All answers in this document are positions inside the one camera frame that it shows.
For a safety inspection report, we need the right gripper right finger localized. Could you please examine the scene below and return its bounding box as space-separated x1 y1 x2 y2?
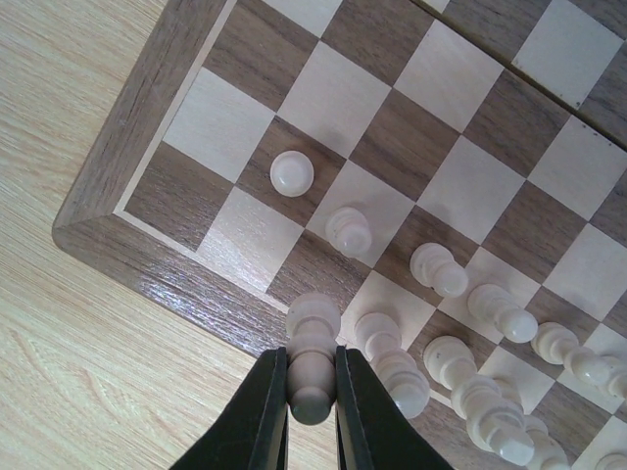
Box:
335 346 452 469

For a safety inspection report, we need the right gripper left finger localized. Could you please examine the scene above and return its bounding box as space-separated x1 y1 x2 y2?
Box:
171 347 289 469

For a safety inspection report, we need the light chess piece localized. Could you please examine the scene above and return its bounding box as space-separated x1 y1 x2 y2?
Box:
423 336 535 466
595 452 627 470
324 207 372 258
269 150 314 198
525 415 571 470
467 284 539 344
410 243 469 298
354 312 430 419

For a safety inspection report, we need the light pawn piece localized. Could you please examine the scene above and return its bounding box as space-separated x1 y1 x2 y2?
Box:
531 322 610 386
601 355 626 400
286 293 341 426

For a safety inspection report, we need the wooden chess board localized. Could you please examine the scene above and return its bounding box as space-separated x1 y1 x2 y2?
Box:
52 1 626 469

